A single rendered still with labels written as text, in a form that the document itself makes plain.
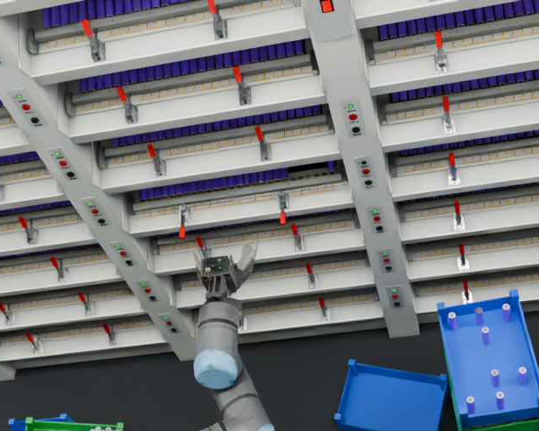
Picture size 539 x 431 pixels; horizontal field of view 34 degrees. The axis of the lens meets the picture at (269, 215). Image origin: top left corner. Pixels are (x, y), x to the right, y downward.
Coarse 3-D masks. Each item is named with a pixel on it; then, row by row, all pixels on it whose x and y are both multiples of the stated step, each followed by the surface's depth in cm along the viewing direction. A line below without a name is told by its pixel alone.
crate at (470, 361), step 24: (456, 312) 221; (456, 336) 219; (480, 336) 217; (504, 336) 216; (528, 336) 209; (456, 360) 215; (480, 360) 214; (504, 360) 212; (528, 360) 211; (456, 384) 211; (480, 384) 210; (504, 384) 209; (528, 384) 207; (480, 408) 207; (504, 408) 205; (528, 408) 199
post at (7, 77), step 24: (0, 24) 176; (0, 48) 179; (0, 72) 185; (0, 96) 190; (48, 96) 194; (24, 120) 197; (48, 120) 196; (48, 144) 203; (72, 144) 203; (48, 168) 210; (72, 192) 218; (96, 192) 218; (120, 192) 230; (120, 216) 227; (120, 240) 234; (144, 240) 243; (120, 264) 244; (144, 264) 244; (168, 288) 258; (168, 312) 265; (168, 336) 277
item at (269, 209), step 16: (336, 160) 224; (288, 176) 226; (304, 176) 225; (128, 192) 235; (208, 192) 230; (288, 192) 225; (304, 192) 224; (320, 192) 223; (336, 192) 222; (128, 208) 231; (192, 208) 230; (208, 208) 229; (224, 208) 228; (240, 208) 227; (256, 208) 226; (272, 208) 225; (304, 208) 223; (320, 208) 223; (336, 208) 224; (128, 224) 232; (144, 224) 232; (160, 224) 231; (176, 224) 230; (192, 224) 229; (208, 224) 229; (224, 224) 230
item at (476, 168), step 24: (456, 144) 217; (480, 144) 215; (504, 144) 213; (528, 144) 212; (408, 168) 220; (432, 168) 218; (456, 168) 214; (480, 168) 216; (504, 168) 214; (528, 168) 213; (408, 192) 218; (432, 192) 218; (456, 192) 220
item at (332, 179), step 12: (300, 180) 223; (312, 180) 222; (324, 180) 221; (336, 180) 220; (216, 192) 227; (228, 192) 226; (240, 192) 225; (252, 192) 225; (264, 192) 225; (312, 192) 223; (144, 204) 230; (156, 204) 230; (168, 204) 229; (180, 204) 229; (228, 204) 227; (144, 216) 231
